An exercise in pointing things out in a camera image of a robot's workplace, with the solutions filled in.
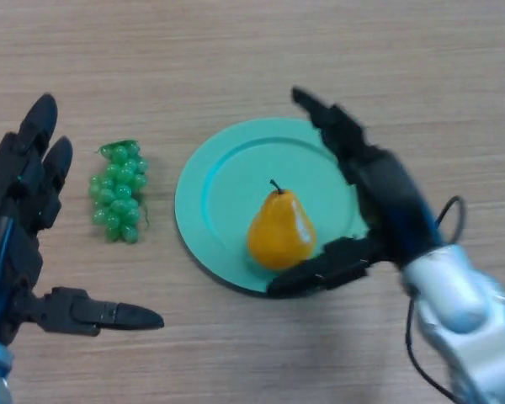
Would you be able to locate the green round plate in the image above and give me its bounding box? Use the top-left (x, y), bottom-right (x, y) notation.
top-left (174, 117), bottom-right (374, 294)

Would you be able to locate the yellow pear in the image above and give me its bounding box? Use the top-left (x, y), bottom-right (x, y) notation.
top-left (247, 179), bottom-right (317, 271)

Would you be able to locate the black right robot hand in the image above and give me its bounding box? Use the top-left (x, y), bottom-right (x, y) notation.
top-left (267, 86), bottom-right (447, 298)

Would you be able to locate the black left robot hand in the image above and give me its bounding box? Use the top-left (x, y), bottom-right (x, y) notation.
top-left (0, 93), bottom-right (165, 346)

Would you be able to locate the green grape bunch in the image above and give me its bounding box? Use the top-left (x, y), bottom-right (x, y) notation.
top-left (88, 140), bottom-right (151, 244)

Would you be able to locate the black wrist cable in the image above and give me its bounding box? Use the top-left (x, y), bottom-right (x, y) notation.
top-left (405, 195), bottom-right (467, 401)

